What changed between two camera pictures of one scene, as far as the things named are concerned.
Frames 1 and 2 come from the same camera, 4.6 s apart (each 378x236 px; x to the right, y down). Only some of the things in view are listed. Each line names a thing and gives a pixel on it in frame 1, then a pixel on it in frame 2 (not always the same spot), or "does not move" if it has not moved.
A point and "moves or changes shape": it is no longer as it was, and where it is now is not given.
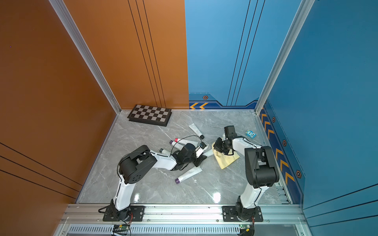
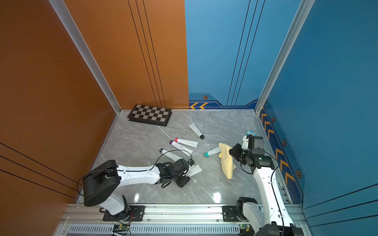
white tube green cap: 208,153 does not move
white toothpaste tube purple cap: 189,174 does not move
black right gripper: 216,146 -> 234,153
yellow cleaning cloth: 224,160 moves or changes shape
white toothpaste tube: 162,150 does not move
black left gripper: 201,158 -> 185,180
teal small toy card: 250,133 does not move
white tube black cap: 197,130 does not move
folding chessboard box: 156,115 does not move
